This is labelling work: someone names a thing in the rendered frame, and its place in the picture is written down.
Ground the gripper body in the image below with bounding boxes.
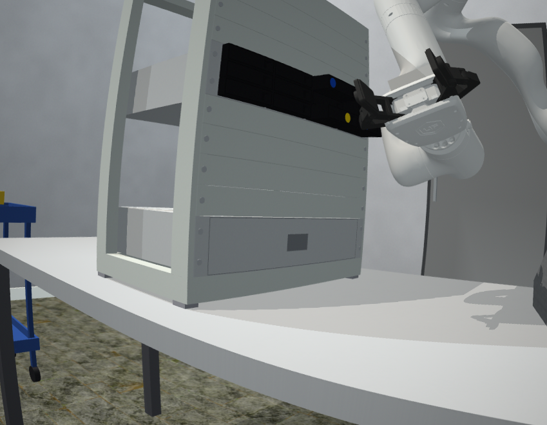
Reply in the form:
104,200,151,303
383,74,467,151

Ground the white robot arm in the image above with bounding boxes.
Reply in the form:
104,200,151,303
374,0,547,187

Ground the light grey equipment rack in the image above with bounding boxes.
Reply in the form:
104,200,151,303
97,0,382,309

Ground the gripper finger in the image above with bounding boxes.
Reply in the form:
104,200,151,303
425,48,480,102
354,79,406,130

